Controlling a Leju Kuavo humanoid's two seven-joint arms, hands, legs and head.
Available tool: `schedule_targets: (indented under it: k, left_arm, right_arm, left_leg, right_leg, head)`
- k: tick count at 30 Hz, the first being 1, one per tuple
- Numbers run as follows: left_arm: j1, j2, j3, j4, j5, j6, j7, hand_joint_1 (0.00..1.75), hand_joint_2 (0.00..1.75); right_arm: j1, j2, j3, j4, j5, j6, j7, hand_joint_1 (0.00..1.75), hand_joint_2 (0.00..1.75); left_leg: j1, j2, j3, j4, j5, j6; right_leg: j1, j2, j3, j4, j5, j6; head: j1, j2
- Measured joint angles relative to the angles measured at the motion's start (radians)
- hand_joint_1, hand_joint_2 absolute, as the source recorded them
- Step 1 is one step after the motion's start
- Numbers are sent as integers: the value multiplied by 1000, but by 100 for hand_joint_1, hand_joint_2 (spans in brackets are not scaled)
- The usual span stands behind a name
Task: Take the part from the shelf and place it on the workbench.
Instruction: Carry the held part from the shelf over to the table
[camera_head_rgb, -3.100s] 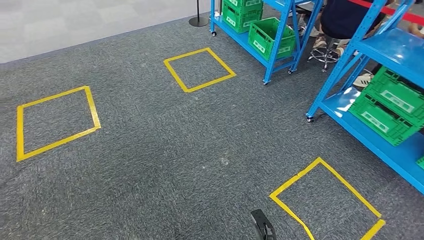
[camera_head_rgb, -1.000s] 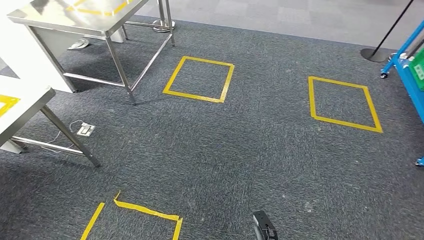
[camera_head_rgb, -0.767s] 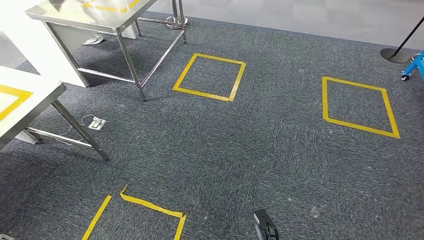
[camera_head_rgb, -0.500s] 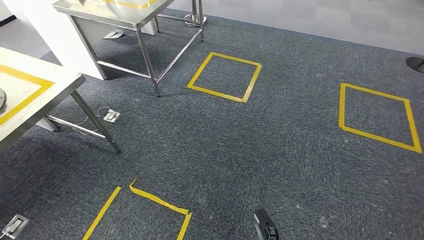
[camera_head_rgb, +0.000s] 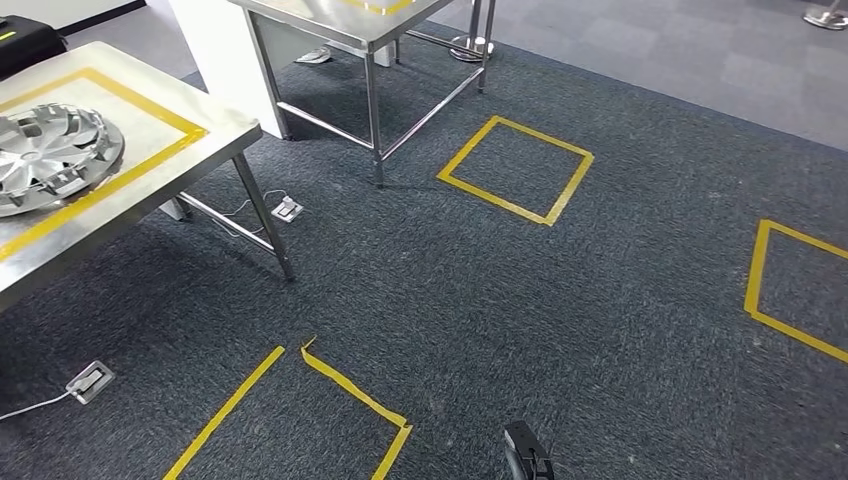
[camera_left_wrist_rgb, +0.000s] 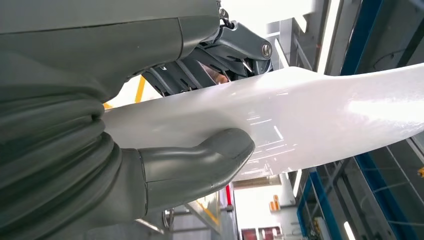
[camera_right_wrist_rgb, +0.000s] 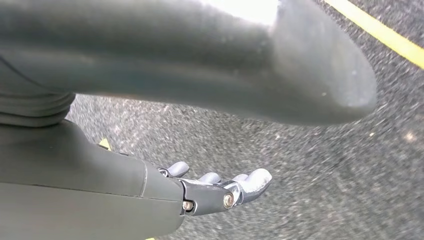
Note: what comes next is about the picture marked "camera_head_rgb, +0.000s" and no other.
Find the white pillar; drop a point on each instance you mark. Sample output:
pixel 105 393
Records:
pixel 218 66

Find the steel workbench table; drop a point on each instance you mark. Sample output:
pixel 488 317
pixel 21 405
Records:
pixel 228 129

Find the black carrying case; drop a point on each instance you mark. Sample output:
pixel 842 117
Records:
pixel 30 46

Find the yellow tape outline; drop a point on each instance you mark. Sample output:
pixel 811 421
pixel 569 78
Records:
pixel 132 173
pixel 381 8

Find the silver floor socket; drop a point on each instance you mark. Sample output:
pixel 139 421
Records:
pixel 89 382
pixel 287 209

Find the silver wheel hubcap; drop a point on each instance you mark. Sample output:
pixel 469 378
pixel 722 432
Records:
pixel 46 156

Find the pale shoe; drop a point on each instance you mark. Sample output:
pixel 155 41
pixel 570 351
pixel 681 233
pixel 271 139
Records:
pixel 314 56

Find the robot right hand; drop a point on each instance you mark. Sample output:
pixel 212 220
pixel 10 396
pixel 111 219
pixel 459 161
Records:
pixel 526 457

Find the yellow floor tape square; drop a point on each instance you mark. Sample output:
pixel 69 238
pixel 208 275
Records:
pixel 756 265
pixel 226 411
pixel 570 192

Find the chrome stanchion base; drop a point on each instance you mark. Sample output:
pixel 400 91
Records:
pixel 827 16
pixel 464 52

